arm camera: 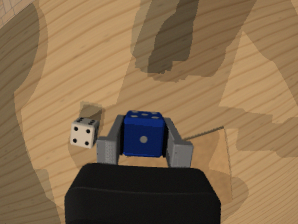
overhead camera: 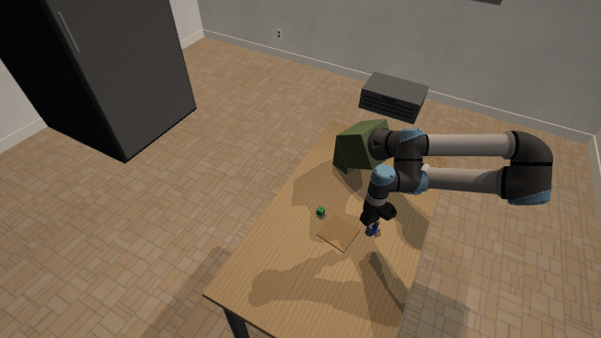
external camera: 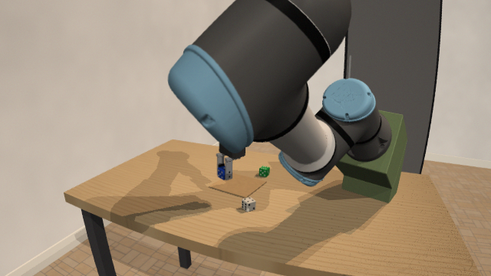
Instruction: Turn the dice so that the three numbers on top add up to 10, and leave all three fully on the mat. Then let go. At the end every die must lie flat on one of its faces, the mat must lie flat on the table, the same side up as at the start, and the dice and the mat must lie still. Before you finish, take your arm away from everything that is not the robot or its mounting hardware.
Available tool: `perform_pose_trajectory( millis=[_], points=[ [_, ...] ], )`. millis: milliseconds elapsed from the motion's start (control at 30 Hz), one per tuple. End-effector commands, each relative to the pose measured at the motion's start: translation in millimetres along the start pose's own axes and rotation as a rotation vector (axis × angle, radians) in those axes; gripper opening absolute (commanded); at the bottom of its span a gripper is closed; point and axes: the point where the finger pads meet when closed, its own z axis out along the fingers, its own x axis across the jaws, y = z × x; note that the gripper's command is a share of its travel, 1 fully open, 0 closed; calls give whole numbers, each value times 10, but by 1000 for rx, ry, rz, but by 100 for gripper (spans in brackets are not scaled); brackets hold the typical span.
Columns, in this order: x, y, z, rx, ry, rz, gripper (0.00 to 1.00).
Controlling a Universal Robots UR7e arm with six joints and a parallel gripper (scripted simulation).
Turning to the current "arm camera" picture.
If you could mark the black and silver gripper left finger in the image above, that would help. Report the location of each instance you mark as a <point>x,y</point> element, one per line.
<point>109,147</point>

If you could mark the white die with black pips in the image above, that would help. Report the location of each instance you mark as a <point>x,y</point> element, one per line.
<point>84,132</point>

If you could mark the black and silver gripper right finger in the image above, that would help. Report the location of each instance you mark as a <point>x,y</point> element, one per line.
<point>178,153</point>

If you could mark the blue die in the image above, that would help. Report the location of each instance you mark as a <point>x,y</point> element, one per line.
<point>143,134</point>

